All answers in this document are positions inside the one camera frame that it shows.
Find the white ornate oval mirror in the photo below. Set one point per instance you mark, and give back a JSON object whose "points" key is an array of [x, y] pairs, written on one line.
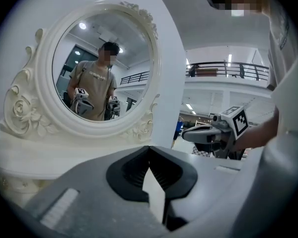
{"points": [[39, 123]]}

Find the black balcony railing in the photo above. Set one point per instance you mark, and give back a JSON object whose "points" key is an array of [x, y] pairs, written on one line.
{"points": [[238, 71]]}

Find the person's beige t-shirt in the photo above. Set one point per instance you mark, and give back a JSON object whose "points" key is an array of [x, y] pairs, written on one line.
{"points": [[285, 58]]}

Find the white vanity drawer unit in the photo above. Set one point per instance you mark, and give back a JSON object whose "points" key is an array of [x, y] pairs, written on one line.
{"points": [[64, 155]]}

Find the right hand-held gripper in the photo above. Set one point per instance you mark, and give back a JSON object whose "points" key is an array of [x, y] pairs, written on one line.
{"points": [[238, 123]]}

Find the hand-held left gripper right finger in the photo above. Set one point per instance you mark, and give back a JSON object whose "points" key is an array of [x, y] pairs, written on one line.
{"points": [[208, 195]]}

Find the long ceiling light strip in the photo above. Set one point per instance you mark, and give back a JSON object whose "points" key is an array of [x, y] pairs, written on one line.
{"points": [[230, 58]]}

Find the brown rectangular block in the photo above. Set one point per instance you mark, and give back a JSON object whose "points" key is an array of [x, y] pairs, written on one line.
{"points": [[207, 72]]}

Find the person's right hand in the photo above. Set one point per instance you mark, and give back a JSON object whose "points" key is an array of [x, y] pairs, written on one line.
{"points": [[213, 138]]}

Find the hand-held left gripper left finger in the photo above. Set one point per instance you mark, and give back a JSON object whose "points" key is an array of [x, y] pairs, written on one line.
{"points": [[89, 202]]}

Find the person's right forearm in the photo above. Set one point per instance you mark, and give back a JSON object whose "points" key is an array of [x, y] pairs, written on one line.
{"points": [[258, 133]]}

